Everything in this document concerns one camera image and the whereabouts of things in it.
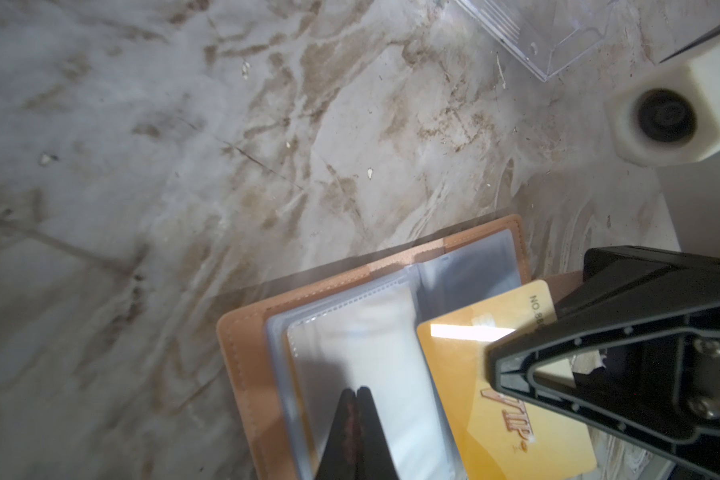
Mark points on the gold card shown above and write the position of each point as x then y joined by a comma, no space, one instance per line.
499,436

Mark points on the clear acrylic card stand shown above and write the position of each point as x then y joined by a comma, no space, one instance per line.
546,36

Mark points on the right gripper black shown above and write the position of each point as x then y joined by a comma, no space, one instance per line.
635,352

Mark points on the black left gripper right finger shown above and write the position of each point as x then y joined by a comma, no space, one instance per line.
375,460

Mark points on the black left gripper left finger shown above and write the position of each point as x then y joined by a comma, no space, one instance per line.
339,457

